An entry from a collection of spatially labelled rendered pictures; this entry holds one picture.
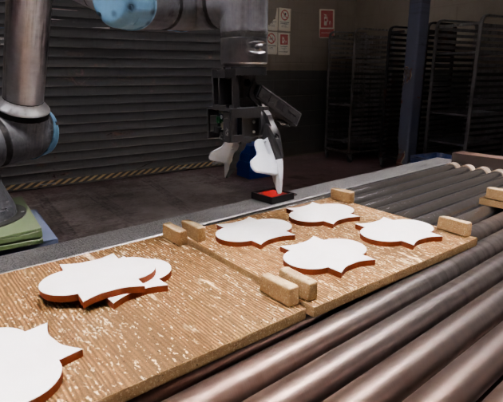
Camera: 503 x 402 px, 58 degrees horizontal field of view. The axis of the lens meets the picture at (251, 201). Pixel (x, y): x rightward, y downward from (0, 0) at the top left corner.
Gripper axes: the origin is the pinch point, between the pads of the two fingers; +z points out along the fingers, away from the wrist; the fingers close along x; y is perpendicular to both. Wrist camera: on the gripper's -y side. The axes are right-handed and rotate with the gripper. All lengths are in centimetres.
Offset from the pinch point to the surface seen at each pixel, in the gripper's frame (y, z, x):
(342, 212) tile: -20.3, 8.0, 2.9
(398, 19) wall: -527, -90, -351
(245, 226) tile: 0.2, 8.0, -2.3
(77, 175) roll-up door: -106, 93, -459
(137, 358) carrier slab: 32.4, 9.1, 22.0
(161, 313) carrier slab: 26.3, 9.1, 15.3
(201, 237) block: 9.6, 8.1, -2.4
